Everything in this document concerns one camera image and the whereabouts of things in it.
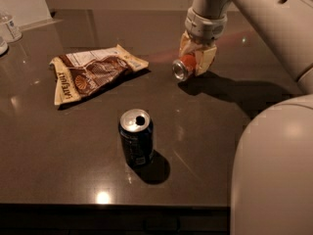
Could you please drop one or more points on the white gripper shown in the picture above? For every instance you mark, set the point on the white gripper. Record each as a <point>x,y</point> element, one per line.
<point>204,29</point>

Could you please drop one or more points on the red coke can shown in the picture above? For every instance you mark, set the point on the red coke can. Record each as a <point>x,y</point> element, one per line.
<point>184,67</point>

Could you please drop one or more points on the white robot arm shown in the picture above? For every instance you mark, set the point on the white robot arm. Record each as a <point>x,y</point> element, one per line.
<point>272,171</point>

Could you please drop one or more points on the dark blue soda can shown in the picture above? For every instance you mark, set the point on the dark blue soda can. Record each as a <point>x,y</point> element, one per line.
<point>136,130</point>

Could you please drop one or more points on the brown Late July chip bag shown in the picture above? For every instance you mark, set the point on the brown Late July chip bag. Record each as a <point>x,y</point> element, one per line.
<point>80,75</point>

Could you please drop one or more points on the white container at left edge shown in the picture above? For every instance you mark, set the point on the white container at left edge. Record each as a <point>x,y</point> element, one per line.
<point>3,46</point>

